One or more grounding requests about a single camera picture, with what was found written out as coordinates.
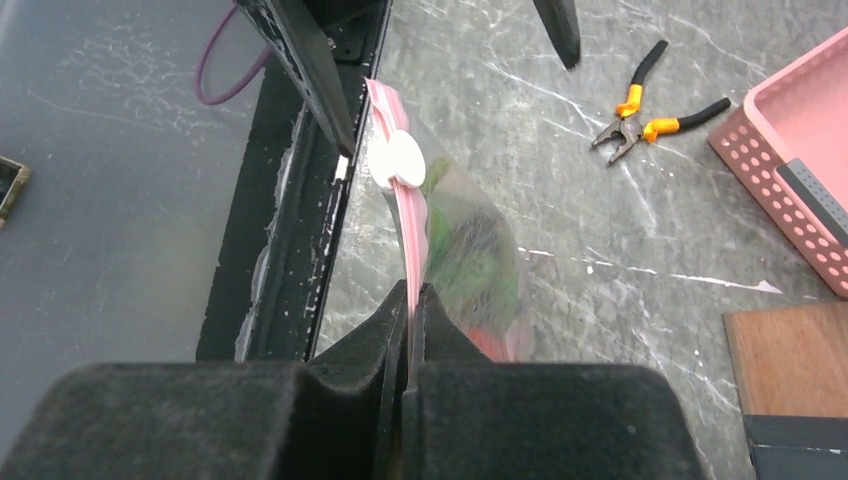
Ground pink plastic basket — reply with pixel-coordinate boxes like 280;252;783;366
708;30;847;298

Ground clear zip top bag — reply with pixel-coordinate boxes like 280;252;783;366
366;79;536;362

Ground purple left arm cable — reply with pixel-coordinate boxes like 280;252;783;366
193;5;274;107

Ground dark grey metal chassis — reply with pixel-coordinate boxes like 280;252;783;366
743;415;847;480

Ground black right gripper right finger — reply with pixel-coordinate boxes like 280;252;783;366
400;286;705;479

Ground fake green bean pod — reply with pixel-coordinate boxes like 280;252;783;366
421;157;521;326

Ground fake red tomato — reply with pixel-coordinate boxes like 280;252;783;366
465;326;517;362

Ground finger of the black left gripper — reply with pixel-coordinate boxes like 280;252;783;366
236;0;356;158
533;0;581;70

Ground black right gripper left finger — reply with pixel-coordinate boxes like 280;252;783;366
1;282;406;479

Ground brown wooden board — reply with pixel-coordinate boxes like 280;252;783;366
723;302;847;418

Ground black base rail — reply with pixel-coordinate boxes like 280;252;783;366
195;1;391;361

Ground orange handled pliers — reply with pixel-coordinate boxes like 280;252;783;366
590;39;733;166

